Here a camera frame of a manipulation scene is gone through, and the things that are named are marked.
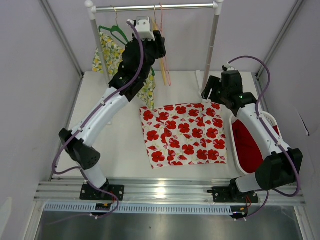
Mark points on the red garment in basket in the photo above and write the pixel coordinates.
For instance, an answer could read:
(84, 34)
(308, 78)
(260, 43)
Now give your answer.
(248, 152)

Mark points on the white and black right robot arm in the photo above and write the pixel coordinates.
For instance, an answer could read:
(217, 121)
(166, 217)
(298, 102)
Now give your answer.
(281, 163)

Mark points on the aluminium mounting rail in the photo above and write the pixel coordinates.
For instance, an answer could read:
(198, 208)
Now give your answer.
(136, 191)

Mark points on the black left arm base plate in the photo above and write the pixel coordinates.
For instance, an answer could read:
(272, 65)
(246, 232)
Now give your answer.
(88, 193)

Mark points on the yellow clothes hanger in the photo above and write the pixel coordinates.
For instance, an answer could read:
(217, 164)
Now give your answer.
(155, 27)

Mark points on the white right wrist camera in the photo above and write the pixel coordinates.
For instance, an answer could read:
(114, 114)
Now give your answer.
(228, 67)

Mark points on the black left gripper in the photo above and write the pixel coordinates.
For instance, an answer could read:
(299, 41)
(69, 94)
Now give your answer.
(155, 44)

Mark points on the lemon print skirt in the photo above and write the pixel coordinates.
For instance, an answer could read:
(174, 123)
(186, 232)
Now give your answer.
(112, 53)

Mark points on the white and silver clothes rack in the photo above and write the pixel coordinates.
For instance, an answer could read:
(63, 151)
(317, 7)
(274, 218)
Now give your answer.
(129, 70)

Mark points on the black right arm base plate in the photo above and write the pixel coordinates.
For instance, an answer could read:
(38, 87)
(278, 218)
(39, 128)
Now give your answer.
(230, 194)

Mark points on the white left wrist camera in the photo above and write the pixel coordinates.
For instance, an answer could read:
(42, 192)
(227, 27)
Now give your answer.
(143, 26)

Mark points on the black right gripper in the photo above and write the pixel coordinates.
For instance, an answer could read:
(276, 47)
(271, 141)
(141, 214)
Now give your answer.
(213, 83)

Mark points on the slotted grey cable duct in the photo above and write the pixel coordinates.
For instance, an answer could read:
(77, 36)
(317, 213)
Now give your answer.
(135, 208)

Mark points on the green clothes hanger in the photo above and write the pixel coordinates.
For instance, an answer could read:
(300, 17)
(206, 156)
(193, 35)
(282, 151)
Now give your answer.
(117, 35)

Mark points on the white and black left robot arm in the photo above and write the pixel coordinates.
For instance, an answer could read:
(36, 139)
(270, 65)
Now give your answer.
(78, 142)

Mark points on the red poppy print skirt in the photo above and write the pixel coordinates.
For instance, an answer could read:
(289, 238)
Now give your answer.
(184, 134)

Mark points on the white plastic laundry basket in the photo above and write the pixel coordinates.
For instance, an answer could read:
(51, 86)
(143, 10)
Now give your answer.
(264, 130)

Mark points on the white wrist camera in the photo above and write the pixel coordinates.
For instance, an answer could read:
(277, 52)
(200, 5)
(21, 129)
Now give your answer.
(143, 26)
(228, 67)

